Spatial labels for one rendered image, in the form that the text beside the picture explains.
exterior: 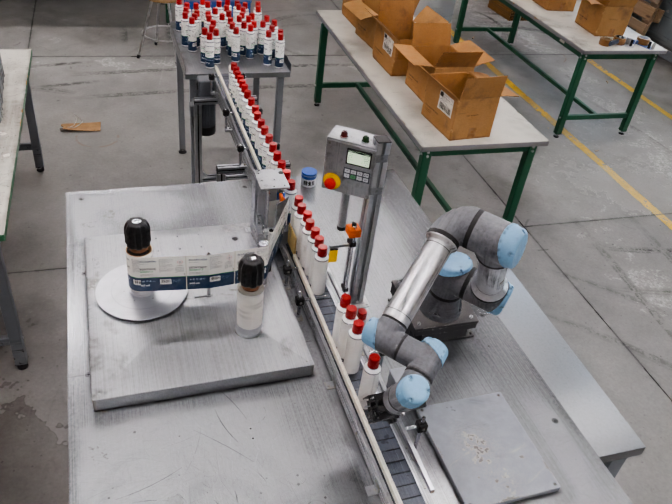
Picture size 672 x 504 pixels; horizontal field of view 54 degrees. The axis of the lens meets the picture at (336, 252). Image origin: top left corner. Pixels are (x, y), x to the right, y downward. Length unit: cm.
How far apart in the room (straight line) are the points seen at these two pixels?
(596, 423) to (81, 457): 156
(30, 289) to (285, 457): 222
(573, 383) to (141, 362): 142
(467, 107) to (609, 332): 149
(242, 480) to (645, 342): 274
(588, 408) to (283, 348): 101
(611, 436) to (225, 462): 119
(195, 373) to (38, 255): 213
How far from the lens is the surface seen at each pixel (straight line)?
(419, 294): 177
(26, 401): 331
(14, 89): 404
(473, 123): 382
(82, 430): 209
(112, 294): 238
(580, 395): 240
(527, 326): 257
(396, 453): 198
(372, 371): 193
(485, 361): 237
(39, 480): 304
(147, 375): 212
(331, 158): 214
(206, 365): 214
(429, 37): 438
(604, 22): 612
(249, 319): 216
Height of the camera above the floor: 245
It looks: 37 degrees down
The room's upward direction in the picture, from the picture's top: 8 degrees clockwise
